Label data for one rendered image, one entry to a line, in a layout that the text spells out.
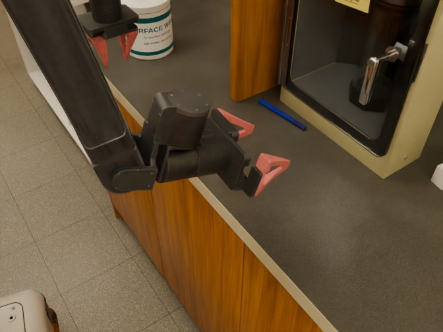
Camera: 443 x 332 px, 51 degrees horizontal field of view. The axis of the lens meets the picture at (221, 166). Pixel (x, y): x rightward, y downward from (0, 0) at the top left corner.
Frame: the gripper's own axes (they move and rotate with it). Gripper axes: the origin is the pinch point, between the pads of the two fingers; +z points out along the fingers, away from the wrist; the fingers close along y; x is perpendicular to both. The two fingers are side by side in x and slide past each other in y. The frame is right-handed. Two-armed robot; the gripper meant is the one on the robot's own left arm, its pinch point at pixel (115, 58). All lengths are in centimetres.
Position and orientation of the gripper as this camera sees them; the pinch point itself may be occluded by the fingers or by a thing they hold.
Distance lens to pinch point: 98.6
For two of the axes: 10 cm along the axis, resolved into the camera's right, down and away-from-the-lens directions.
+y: 8.2, -4.0, 4.1
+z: 0.0, 7.1, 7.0
